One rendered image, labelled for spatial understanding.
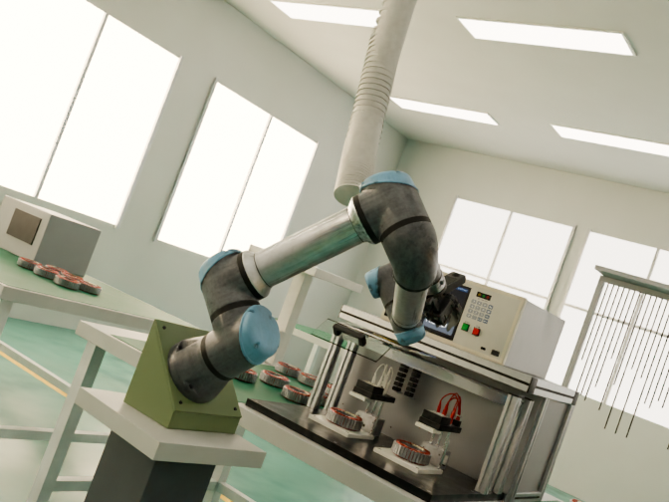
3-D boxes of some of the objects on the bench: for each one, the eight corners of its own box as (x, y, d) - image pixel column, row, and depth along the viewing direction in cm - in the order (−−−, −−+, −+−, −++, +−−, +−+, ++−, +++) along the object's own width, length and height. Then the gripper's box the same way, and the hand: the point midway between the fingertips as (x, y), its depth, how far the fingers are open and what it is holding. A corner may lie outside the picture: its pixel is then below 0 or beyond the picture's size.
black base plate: (429, 503, 189) (432, 494, 190) (244, 404, 227) (247, 397, 227) (502, 500, 227) (504, 492, 227) (333, 415, 265) (335, 409, 265)
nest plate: (417, 473, 209) (418, 469, 209) (372, 450, 217) (373, 446, 217) (441, 474, 221) (443, 470, 221) (398, 452, 229) (399, 448, 230)
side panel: (509, 503, 227) (547, 397, 228) (500, 498, 229) (537, 394, 230) (541, 501, 249) (574, 405, 251) (533, 497, 251) (566, 401, 253)
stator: (416, 466, 211) (421, 453, 211) (382, 449, 218) (387, 436, 218) (434, 467, 220) (439, 454, 220) (402, 450, 227) (406, 438, 227)
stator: (349, 432, 226) (354, 419, 226) (318, 417, 231) (323, 405, 231) (365, 432, 236) (369, 420, 236) (334, 417, 241) (338, 406, 241)
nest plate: (346, 437, 223) (348, 433, 223) (308, 417, 232) (309, 413, 232) (373, 439, 235) (374, 435, 235) (334, 420, 244) (336, 416, 244)
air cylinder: (370, 435, 241) (377, 418, 241) (351, 426, 245) (357, 409, 245) (379, 436, 245) (385, 419, 245) (360, 427, 249) (366, 410, 249)
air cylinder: (437, 468, 226) (444, 450, 227) (416, 458, 231) (422, 440, 231) (445, 469, 230) (451, 451, 231) (423, 458, 235) (430, 441, 235)
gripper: (409, 294, 212) (429, 337, 227) (437, 304, 207) (455, 348, 222) (425, 270, 216) (443, 314, 231) (453, 280, 210) (470, 324, 225)
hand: (453, 320), depth 227 cm, fingers closed
